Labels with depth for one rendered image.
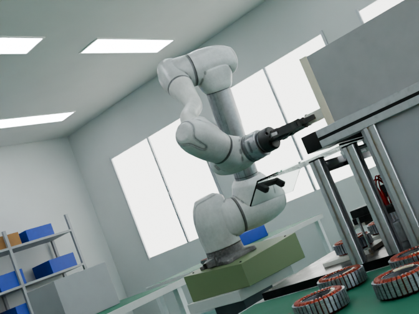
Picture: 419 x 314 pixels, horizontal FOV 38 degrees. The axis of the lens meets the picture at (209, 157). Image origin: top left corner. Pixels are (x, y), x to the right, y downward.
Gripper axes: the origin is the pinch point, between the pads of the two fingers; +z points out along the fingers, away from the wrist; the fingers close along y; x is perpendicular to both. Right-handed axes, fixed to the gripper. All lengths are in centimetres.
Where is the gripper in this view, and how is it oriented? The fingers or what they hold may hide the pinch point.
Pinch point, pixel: (316, 116)
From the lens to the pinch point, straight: 179.8
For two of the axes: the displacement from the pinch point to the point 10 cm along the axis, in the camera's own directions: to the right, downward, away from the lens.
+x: -3.7, -9.2, 1.2
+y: -6.1, 1.4, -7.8
